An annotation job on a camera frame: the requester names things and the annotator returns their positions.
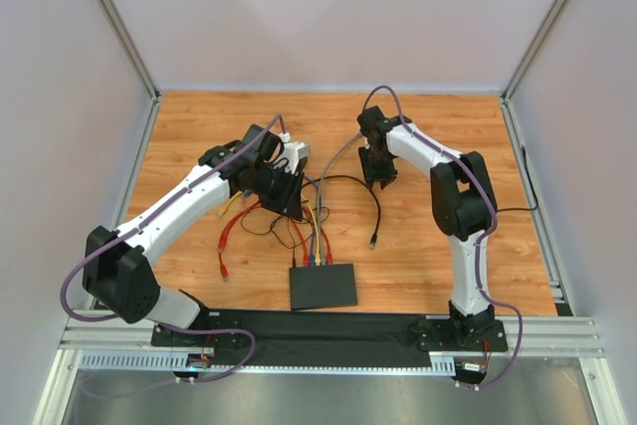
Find black ethernet cable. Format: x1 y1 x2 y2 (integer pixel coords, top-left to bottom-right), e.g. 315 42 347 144
298 145 539 250

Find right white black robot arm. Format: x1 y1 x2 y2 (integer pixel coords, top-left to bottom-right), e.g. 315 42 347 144
357 106 497 350

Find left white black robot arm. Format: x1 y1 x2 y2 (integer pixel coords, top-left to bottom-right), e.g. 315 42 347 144
80 124 311 328

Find black cloth strip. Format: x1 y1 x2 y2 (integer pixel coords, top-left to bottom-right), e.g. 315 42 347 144
208 310 429 356

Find grey ethernet cable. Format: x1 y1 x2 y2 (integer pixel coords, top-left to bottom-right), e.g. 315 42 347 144
316 135 364 265

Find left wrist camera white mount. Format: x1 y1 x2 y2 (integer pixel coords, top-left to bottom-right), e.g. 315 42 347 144
275 132 311 173

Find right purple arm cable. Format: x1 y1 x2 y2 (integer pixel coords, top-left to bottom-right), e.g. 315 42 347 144
365 85 524 391

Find red ethernet cable loose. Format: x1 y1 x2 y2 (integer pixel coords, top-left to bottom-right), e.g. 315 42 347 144
217 203 261 282

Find thin black power cable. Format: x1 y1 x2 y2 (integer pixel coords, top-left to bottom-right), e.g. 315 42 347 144
241 203 300 267

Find black network switch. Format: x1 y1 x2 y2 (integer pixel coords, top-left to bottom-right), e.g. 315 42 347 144
289 263 358 311

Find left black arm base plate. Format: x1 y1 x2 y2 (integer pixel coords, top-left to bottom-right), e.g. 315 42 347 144
150 309 244 349

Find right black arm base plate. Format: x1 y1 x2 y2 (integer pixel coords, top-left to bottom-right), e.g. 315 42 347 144
409 311 509 352

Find grey slotted cable duct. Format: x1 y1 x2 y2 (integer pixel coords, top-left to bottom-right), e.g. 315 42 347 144
80 350 487 376

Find left aluminium frame post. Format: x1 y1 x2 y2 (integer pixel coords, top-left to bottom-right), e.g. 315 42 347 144
69 0 163 98

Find aluminium frame post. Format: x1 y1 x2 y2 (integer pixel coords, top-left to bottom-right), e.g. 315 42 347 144
502 0 601 101
69 0 163 98

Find aluminium front rail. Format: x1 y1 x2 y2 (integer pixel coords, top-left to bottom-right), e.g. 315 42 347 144
59 310 604 358

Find right aluminium frame post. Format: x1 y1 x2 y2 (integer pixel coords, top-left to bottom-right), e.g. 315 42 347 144
502 0 601 101

